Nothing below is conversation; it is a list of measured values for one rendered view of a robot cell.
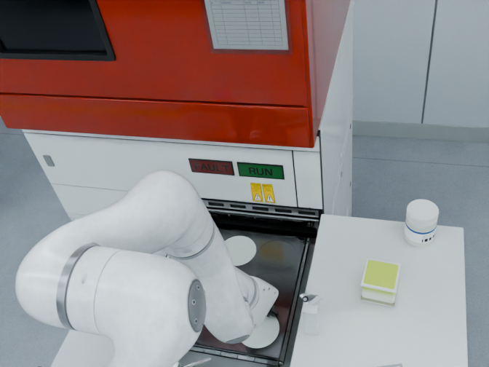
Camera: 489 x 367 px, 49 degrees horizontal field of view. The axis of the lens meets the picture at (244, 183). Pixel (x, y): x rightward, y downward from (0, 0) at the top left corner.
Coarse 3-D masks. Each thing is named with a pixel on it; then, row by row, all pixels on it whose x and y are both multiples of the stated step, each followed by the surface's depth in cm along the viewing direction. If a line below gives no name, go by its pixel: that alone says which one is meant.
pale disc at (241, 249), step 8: (232, 240) 145; (240, 240) 145; (248, 240) 145; (232, 248) 143; (240, 248) 143; (248, 248) 143; (232, 256) 141; (240, 256) 141; (248, 256) 141; (240, 264) 139
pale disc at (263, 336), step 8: (264, 320) 127; (272, 320) 126; (256, 328) 125; (264, 328) 125; (272, 328) 125; (256, 336) 124; (264, 336) 124; (272, 336) 123; (248, 344) 123; (256, 344) 122; (264, 344) 122
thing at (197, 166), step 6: (192, 162) 138; (198, 162) 138; (204, 162) 137; (210, 162) 136; (216, 162) 136; (222, 162) 135; (192, 168) 140; (198, 168) 139; (204, 168) 138; (210, 168) 138; (216, 168) 137; (222, 168) 137; (228, 168) 136
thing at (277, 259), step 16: (224, 240) 146; (256, 240) 144; (272, 240) 143; (288, 240) 143; (256, 256) 140; (272, 256) 140; (288, 256) 139; (256, 272) 137; (272, 272) 136; (288, 272) 135; (288, 288) 132; (288, 304) 129; (208, 336) 126; (256, 352) 121; (272, 352) 120
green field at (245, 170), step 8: (240, 168) 135; (248, 168) 134; (256, 168) 134; (264, 168) 133; (272, 168) 132; (280, 168) 132; (256, 176) 136; (264, 176) 135; (272, 176) 134; (280, 176) 134
